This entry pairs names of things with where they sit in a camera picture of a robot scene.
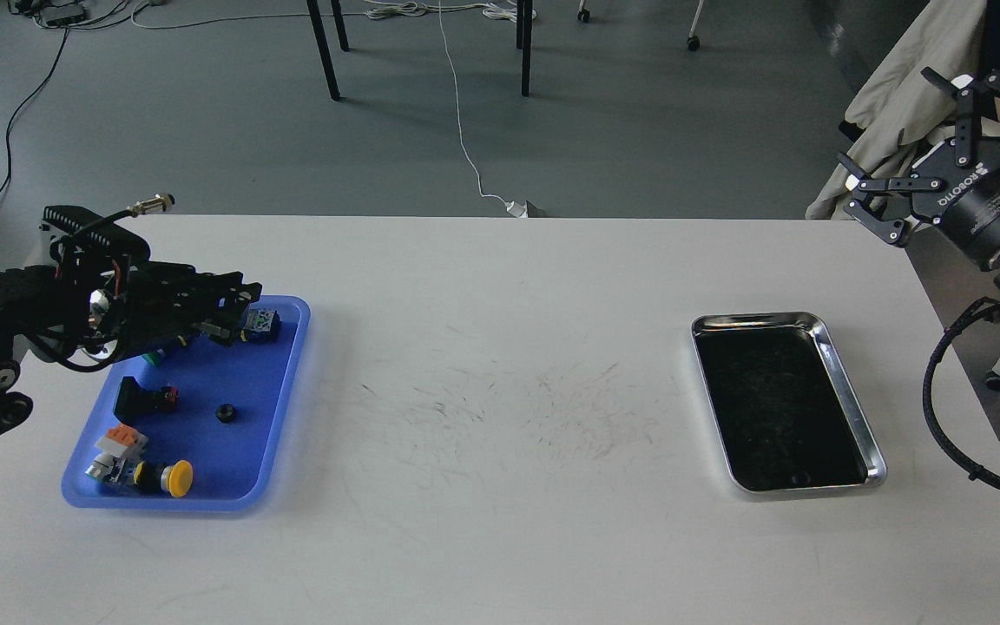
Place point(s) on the blue plastic tray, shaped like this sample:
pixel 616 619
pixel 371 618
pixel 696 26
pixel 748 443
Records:
pixel 232 462

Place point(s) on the red push button switch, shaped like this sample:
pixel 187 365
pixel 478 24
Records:
pixel 260 326

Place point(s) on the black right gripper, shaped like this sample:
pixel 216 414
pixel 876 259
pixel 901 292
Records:
pixel 962 202

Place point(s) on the orange grey contact block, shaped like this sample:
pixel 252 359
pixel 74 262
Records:
pixel 119 445

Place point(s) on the black table leg right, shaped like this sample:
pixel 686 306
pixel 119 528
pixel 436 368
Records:
pixel 524 38

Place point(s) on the black red switch block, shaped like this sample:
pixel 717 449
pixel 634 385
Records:
pixel 132 401

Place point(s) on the black table leg left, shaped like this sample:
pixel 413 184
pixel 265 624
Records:
pixel 324 53

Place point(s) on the beige jacket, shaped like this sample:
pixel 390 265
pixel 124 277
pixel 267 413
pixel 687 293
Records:
pixel 898 107

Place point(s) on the black table leg rear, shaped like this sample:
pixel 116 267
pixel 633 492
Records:
pixel 338 15

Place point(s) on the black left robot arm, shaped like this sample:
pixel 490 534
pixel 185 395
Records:
pixel 44 308

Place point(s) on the black table leg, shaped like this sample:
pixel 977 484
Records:
pixel 524 38
pixel 324 53
pixel 338 15

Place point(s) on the silver metal tray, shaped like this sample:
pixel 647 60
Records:
pixel 787 418

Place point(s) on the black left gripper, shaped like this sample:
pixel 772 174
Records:
pixel 149 309

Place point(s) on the yellow push button switch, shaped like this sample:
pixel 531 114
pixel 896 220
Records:
pixel 143 477

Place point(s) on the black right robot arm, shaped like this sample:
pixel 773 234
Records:
pixel 985 308

